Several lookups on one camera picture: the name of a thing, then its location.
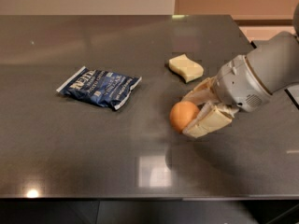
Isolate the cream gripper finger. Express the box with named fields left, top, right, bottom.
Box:
left=182, top=102, right=239, bottom=138
left=182, top=77, right=219, bottom=105

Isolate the orange fruit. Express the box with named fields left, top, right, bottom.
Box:
left=169, top=101, right=200, bottom=133

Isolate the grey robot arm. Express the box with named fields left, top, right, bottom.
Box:
left=182, top=6, right=299, bottom=138

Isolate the pale yellow wavy sponge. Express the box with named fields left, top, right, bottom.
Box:
left=169, top=54, right=204, bottom=83

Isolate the blue chip bag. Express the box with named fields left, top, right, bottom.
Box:
left=56, top=66, right=142, bottom=110

